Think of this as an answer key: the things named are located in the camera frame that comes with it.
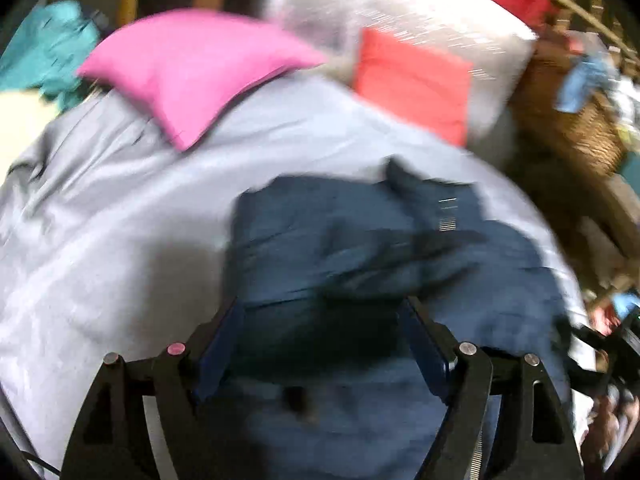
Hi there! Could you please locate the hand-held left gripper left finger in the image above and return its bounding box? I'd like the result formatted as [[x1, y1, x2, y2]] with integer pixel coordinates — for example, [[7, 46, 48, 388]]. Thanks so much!
[[60, 297, 247, 480]]

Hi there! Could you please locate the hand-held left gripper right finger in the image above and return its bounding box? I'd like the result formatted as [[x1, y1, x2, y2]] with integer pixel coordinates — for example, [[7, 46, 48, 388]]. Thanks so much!
[[397, 296, 586, 480]]

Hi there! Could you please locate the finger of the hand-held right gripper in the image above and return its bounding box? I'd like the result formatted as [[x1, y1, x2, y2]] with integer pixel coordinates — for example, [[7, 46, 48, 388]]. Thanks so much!
[[567, 322, 621, 361]]

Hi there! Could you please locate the navy blue garment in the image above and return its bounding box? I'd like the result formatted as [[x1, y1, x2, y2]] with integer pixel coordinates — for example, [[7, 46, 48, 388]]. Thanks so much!
[[222, 157, 576, 480]]

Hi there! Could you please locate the grey bed sheet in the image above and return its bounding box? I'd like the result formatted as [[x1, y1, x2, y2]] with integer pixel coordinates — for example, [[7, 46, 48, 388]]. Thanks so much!
[[0, 75, 596, 480]]

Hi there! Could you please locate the light blue cloth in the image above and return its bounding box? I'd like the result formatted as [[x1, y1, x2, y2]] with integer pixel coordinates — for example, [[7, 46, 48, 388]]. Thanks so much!
[[555, 54, 609, 114]]

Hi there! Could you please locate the orange-red pillow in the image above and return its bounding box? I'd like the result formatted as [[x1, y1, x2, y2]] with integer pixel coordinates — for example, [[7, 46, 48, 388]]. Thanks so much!
[[352, 27, 474, 148]]

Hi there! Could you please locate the pink pillow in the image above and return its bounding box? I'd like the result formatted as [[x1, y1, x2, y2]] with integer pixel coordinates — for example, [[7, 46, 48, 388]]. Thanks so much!
[[77, 10, 327, 152]]

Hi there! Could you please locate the cream cloth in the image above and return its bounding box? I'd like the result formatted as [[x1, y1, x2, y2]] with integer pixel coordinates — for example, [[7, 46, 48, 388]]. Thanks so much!
[[0, 90, 66, 177]]

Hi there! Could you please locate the teal cloth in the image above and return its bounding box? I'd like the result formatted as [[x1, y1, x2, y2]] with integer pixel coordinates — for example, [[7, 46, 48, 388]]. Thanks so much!
[[0, 0, 102, 111]]

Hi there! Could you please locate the large silver cushion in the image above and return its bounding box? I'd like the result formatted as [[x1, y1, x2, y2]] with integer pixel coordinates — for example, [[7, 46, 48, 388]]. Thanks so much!
[[265, 0, 539, 163]]

